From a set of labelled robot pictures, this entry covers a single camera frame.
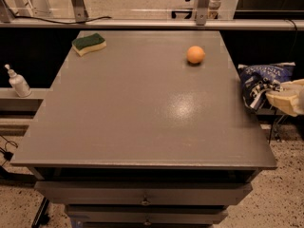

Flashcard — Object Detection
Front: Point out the grey drawer cabinet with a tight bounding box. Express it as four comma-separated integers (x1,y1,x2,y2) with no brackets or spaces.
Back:
12,31,276,228

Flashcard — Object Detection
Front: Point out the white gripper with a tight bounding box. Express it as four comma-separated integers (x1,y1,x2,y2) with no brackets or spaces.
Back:
266,79,304,117

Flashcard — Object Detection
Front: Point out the white pump bottle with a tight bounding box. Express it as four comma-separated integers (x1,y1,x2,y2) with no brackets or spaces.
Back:
5,65,31,98

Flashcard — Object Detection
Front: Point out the black cable on ledge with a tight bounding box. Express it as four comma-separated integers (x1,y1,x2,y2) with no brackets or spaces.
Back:
9,7,112,25

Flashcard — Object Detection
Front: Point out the drawer knob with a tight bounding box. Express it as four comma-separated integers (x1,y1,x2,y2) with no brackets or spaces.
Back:
141,197,151,206
143,219,152,226

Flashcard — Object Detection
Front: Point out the black cable on floor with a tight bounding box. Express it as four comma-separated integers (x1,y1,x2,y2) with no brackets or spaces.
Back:
0,134,19,168

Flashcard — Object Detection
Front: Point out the metal frame bracket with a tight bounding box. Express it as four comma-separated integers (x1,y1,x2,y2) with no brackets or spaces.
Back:
71,0,88,23
195,0,210,26

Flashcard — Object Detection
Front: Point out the blue chip bag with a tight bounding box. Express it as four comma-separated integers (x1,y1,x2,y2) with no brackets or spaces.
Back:
237,62,295,111

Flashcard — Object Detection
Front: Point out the lower drawer knob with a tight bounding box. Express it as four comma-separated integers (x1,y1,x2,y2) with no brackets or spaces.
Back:
143,219,152,226

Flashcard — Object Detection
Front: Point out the orange fruit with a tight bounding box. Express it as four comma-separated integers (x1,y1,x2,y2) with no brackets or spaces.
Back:
186,46,205,64

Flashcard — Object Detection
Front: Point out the green and yellow sponge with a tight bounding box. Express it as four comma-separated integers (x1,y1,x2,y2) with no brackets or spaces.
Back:
72,33,106,56

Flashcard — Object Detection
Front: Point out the metal frame bracket left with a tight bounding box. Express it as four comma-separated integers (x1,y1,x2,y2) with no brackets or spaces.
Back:
71,0,88,23

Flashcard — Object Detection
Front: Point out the metal frame bracket right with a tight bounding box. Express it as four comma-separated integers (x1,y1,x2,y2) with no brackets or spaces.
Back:
195,0,210,26

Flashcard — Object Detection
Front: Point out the upper drawer knob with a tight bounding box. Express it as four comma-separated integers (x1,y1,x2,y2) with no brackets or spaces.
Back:
141,197,151,206

